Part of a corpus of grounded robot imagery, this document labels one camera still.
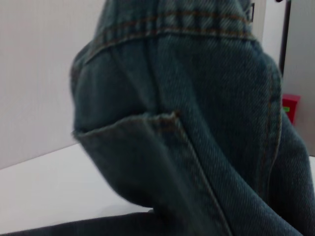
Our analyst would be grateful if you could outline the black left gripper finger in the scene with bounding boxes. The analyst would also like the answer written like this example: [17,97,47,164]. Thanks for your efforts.
[0,210,158,236]

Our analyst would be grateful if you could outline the blue denim shorts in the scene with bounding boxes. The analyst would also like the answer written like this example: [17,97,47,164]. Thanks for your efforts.
[70,0,315,236]

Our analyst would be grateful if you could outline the red box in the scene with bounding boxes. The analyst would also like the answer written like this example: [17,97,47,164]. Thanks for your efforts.
[282,94,301,125]

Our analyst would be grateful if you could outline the dark vertical pole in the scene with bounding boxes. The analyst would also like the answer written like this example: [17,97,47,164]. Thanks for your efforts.
[275,0,292,76]

